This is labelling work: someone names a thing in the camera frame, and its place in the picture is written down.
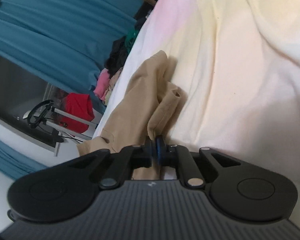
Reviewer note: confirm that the dark window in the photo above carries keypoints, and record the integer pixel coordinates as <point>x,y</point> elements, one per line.
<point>20,91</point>

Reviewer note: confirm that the pastel tie-dye bed cover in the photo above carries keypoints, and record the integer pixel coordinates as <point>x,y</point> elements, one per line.
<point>238,63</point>

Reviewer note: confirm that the tan printed t-shirt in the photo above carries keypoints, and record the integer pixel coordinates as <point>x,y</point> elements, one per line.
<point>147,110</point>

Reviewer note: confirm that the blue curtain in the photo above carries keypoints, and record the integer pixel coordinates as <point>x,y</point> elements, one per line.
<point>64,42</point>
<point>16,165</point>

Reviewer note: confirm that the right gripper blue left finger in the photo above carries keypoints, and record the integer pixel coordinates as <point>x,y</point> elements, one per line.
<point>149,151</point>

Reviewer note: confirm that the white tripod stand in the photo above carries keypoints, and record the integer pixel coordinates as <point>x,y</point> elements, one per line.
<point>47,117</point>

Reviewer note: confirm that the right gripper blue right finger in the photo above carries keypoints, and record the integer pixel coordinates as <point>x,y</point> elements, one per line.
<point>160,147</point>

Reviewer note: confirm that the blue curtain right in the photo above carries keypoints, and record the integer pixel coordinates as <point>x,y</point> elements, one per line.
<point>64,42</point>

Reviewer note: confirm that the black garment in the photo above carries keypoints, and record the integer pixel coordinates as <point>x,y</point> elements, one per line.
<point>117,57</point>

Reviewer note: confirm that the red garment on stand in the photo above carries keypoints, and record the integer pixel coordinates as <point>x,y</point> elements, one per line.
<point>79,105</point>

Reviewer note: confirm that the blue curtain left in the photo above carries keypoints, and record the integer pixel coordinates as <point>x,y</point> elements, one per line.
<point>16,165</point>

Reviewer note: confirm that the pink garment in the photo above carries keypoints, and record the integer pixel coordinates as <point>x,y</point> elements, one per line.
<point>102,83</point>

